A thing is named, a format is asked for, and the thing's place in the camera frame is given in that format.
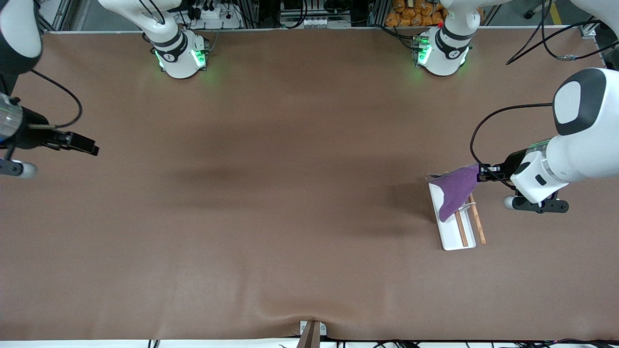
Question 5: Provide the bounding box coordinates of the purple towel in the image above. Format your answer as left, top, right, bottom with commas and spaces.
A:
427, 163, 482, 223

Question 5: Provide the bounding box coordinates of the wooden rack rod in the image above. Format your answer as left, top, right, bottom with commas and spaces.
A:
467, 193, 487, 245
454, 209, 470, 247

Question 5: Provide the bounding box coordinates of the white rack base tray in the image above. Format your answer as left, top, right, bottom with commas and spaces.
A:
427, 174, 477, 251

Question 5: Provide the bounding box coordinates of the orange packaged items pile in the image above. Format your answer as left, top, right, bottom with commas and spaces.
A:
384, 0, 448, 28

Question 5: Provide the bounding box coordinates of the white power strip with plugs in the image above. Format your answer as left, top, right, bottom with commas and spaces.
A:
189, 0, 237, 22

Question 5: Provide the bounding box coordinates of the brown wooden strip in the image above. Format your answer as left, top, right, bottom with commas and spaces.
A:
296, 321, 321, 348

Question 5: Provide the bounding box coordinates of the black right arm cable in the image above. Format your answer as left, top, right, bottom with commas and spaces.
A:
30, 69, 84, 130

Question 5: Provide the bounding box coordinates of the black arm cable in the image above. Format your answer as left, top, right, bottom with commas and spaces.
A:
30, 69, 84, 130
470, 102, 554, 190

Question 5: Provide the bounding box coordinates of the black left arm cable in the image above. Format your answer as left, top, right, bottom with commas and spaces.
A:
470, 102, 554, 190

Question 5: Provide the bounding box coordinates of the black cable with connector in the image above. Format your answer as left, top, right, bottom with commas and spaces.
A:
541, 0, 619, 62

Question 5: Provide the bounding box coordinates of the black loose cable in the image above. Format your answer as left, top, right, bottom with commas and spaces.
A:
505, 19, 603, 66

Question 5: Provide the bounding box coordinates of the metal table clamp bracket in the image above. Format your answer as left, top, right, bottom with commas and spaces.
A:
299, 320, 328, 338

